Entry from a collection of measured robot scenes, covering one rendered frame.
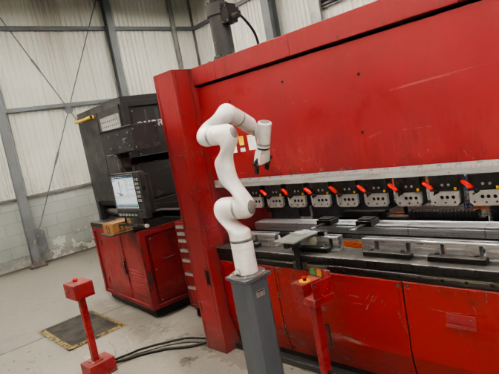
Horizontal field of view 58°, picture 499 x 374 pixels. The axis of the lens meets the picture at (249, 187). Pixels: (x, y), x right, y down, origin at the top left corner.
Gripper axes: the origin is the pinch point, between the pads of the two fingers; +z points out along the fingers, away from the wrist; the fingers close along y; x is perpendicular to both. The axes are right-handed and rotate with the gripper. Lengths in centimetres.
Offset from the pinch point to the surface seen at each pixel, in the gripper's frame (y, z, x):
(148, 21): -424, 43, -706
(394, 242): -31, 28, 79
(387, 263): -18, 35, 83
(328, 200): -31.1, 20.8, 31.0
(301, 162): -34.2, 4.3, 4.6
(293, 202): -30.2, 33.0, 4.6
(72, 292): 80, 124, -120
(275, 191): -31.0, 32.3, -12.8
